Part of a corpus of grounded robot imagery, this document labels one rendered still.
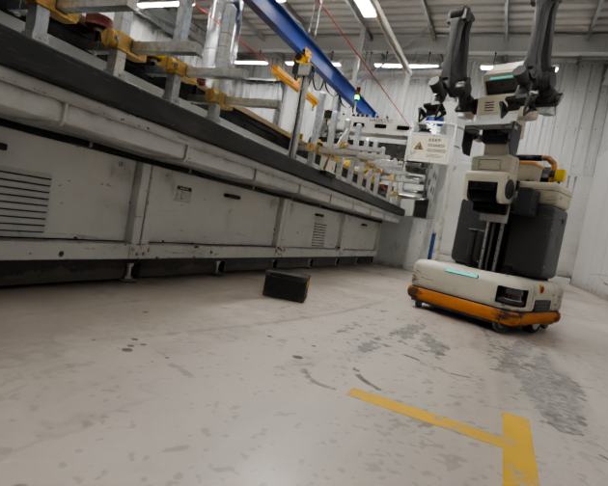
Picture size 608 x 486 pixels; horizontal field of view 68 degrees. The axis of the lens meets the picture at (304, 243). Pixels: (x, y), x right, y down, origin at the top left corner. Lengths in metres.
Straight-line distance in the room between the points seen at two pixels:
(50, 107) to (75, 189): 0.43
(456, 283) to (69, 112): 1.93
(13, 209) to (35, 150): 0.20
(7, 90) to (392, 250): 4.72
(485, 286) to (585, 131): 9.78
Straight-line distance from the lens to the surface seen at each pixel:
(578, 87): 12.33
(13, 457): 0.78
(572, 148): 11.93
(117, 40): 1.53
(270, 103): 1.81
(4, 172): 1.62
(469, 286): 2.48
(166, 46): 1.48
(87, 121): 1.49
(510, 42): 11.31
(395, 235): 5.54
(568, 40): 11.32
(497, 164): 2.59
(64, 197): 1.75
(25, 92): 1.39
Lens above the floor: 0.38
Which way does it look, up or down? 3 degrees down
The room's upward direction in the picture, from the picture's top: 10 degrees clockwise
